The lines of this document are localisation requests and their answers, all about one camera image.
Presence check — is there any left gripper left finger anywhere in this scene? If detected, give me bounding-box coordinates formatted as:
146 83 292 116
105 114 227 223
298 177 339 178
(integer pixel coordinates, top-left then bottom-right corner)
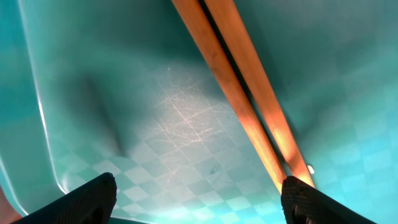
13 172 117 224

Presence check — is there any wooden chopstick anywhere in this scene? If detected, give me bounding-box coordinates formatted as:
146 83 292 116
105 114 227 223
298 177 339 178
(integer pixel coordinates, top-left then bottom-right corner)
205 0 315 187
172 0 286 192

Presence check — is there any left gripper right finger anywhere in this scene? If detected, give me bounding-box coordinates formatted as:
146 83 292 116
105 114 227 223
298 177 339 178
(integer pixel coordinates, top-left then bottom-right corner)
280 176 374 224

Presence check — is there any teal plastic serving tray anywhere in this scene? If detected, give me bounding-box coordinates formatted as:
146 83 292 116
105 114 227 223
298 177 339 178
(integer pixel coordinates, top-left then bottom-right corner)
1 0 397 223

